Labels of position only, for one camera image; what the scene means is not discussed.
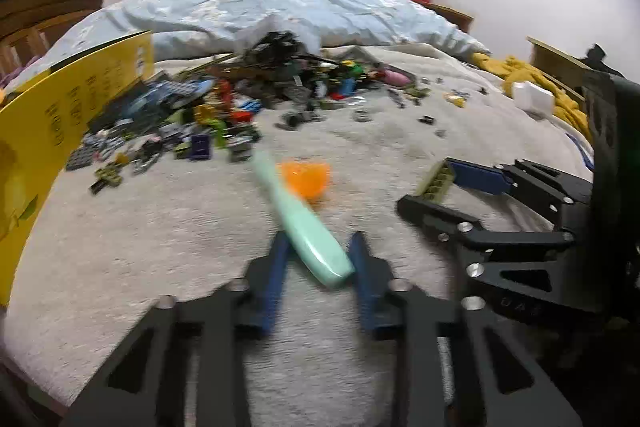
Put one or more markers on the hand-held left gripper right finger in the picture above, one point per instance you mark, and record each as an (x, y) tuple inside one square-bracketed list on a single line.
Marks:
[(367, 289)]

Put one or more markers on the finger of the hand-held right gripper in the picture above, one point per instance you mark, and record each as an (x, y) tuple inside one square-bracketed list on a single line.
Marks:
[(480, 178), (440, 219)]

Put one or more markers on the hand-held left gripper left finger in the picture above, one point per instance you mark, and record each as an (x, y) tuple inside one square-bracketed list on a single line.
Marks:
[(272, 279)]

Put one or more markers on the olive green building brick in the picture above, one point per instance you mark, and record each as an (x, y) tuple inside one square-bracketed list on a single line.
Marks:
[(434, 181)]

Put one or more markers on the pile of building bricks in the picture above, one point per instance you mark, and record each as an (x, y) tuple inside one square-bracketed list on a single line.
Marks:
[(220, 107)]

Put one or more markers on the yellow cardboard box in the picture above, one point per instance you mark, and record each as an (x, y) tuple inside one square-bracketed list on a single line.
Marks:
[(55, 107)]

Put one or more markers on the white foam box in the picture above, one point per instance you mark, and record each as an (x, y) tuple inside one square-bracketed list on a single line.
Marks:
[(532, 98)]

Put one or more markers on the yellow cloth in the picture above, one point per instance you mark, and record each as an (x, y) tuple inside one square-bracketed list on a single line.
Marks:
[(565, 104)]

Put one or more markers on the orange plastic toy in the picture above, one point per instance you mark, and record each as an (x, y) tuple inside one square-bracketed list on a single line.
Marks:
[(309, 179)]

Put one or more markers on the beige fleece blanket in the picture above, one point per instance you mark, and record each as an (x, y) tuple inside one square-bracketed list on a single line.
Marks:
[(175, 232)]

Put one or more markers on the dark cloth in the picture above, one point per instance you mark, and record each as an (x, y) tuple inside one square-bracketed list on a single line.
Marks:
[(602, 59)]

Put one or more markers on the pink toy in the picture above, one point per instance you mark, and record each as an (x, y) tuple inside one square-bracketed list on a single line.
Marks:
[(396, 76)]

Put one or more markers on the light blue floral duvet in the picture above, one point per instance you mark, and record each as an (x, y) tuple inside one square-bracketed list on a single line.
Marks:
[(300, 14)]

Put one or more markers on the brown wooden headboard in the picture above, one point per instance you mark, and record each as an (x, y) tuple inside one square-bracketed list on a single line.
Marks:
[(35, 14)]

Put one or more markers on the light wooden frame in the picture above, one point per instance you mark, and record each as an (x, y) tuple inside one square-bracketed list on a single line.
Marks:
[(555, 54)]

